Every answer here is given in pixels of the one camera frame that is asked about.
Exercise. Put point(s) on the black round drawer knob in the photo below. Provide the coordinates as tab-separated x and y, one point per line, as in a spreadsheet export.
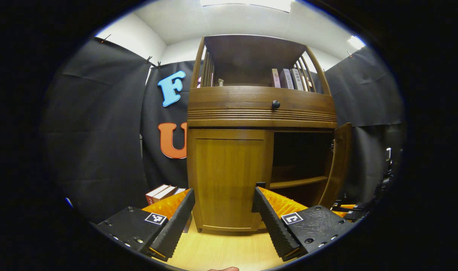
275	104

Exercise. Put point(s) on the wooden cabinet drawer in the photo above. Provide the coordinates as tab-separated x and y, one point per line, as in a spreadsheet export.
229	99

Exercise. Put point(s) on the large ceiling light panel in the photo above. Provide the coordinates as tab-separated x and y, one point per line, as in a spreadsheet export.
247	3

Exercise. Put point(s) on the red book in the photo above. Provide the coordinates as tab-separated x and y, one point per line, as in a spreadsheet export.
155	194

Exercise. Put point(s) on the pink book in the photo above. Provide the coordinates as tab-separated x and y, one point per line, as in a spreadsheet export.
275	78

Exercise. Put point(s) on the black backdrop cloth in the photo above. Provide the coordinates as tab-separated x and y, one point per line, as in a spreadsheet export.
93	131

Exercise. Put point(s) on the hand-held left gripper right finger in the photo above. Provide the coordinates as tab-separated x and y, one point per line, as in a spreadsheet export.
274	226

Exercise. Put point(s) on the metal door hinge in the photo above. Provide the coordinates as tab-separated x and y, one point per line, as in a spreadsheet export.
332	145

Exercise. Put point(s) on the clear pump bottle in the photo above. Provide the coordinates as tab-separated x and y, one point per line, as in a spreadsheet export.
221	81

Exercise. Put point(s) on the brown book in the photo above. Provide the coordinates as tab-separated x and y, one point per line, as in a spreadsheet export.
165	193

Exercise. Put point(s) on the small ceiling light panel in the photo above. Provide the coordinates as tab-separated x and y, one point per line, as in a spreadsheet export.
356	42

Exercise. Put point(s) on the pale orange book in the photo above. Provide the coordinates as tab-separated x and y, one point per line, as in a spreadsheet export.
308	81

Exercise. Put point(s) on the wooden shoe cabinet door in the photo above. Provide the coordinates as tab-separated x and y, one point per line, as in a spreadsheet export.
225	173
340	165

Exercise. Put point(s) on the wooden double-door shoe cabinet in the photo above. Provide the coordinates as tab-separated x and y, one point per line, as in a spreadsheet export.
232	109

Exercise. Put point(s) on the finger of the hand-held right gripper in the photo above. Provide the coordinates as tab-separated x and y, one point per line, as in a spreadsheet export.
355	216
345	206

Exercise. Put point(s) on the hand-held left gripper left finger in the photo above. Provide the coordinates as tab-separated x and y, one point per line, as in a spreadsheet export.
176	226

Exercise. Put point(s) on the white book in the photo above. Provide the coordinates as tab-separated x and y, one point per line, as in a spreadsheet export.
297	79

